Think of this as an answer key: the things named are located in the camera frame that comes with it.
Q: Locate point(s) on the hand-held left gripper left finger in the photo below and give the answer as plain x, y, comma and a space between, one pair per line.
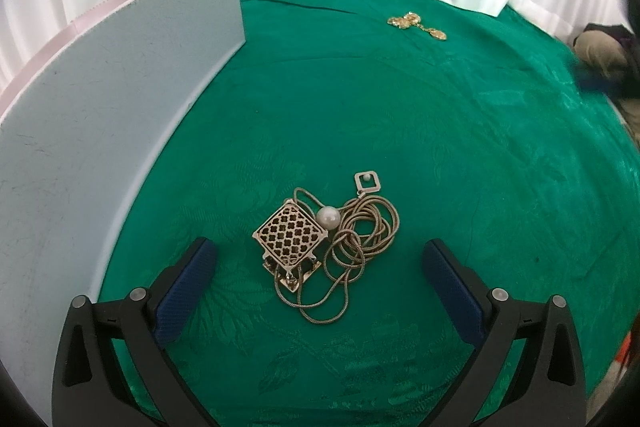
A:
185, 292

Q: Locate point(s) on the dark blue blurred object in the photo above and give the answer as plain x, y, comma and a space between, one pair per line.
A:
595, 79

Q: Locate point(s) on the light blue jewelry box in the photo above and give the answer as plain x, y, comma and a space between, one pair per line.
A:
100, 132

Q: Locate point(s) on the green patterned tablecloth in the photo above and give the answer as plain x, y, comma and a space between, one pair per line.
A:
450, 132

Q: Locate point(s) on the gold flower jewelry piece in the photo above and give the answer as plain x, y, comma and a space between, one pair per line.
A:
402, 21

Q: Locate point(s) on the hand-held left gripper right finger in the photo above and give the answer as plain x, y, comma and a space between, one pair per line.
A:
452, 292

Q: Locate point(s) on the dark cloth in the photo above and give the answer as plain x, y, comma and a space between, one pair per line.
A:
605, 28

